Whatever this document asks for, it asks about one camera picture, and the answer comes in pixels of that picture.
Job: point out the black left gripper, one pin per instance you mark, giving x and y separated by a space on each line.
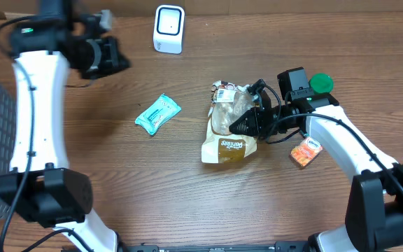
119 61

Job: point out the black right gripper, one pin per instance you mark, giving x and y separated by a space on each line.
256 129

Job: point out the beige paper pouch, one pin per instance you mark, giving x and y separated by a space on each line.
228 103

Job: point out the orange Kleenex tissue pack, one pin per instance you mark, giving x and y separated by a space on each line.
304 153

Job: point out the green lid jar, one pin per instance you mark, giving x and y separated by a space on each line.
321 83

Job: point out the teal wet wipes pack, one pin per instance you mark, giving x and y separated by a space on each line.
162 110

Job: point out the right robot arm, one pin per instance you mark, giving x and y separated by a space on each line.
374 215

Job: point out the white barcode scanner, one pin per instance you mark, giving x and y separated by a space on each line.
168 29

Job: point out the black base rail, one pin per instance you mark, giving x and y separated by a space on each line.
215 248

